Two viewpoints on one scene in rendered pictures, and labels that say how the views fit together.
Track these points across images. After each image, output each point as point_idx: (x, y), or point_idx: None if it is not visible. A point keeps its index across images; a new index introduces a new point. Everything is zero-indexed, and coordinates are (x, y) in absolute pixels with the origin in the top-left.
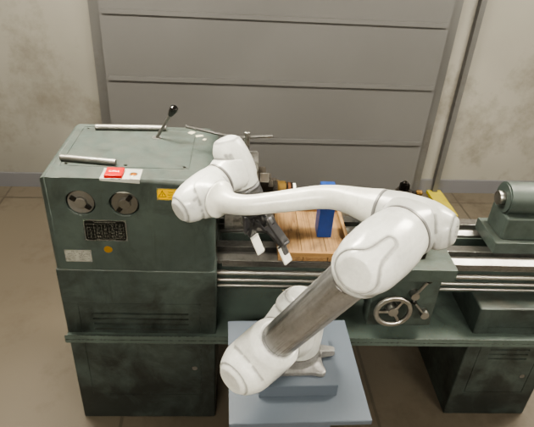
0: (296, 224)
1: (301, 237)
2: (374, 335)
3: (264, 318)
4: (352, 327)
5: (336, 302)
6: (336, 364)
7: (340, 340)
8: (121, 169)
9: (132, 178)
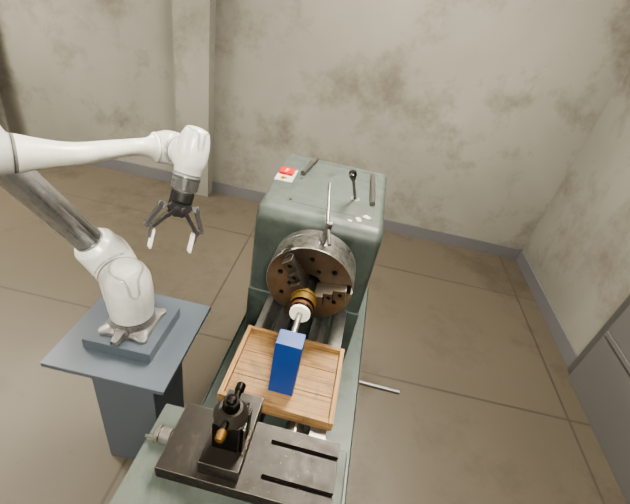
0: (304, 363)
1: None
2: None
3: (110, 234)
4: None
5: None
6: (114, 361)
7: (139, 376)
8: (290, 172)
9: (277, 176)
